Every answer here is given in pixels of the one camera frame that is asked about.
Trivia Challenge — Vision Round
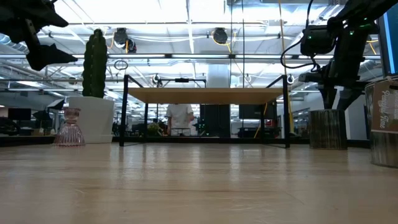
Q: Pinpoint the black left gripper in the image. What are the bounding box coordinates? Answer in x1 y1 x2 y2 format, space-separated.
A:
0 0 78 72

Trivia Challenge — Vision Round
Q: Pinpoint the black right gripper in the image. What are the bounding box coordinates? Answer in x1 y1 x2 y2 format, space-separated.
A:
298 18 379 111

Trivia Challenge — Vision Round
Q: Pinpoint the ribbed silver candle holder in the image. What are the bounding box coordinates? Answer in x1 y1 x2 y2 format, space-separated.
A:
308 108 348 151
364 79 398 169

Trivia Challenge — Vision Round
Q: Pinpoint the pink ribbed glass candle holder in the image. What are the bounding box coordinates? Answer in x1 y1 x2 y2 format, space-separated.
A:
52 107 86 147

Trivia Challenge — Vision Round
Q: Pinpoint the green cactus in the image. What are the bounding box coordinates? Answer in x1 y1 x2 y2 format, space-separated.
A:
81 28 109 99

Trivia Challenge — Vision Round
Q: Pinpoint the computer monitor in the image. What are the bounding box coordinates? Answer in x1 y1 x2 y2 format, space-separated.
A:
377 11 398 77

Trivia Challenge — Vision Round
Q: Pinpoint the dark background monitor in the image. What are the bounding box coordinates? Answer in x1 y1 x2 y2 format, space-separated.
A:
7 108 32 121

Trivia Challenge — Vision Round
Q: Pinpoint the white planter pot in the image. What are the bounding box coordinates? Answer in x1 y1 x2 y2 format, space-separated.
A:
68 95 115 144

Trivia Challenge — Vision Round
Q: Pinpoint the black background cabinet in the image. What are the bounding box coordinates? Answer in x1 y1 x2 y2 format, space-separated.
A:
199 104 231 138

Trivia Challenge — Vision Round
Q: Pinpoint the person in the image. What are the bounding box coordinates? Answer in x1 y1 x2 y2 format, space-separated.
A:
164 103 195 137

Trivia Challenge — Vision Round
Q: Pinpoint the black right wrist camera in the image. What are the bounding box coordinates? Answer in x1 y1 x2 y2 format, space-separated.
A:
300 24 336 57

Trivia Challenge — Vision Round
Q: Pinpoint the black ceiling cable reel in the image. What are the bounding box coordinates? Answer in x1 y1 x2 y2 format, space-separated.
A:
113 27 137 54
212 27 229 45

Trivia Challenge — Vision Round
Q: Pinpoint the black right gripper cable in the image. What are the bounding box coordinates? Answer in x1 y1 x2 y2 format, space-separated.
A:
280 0 321 71

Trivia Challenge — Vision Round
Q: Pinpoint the wooden shelf with black frame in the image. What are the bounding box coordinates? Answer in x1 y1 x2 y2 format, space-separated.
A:
119 73 292 149

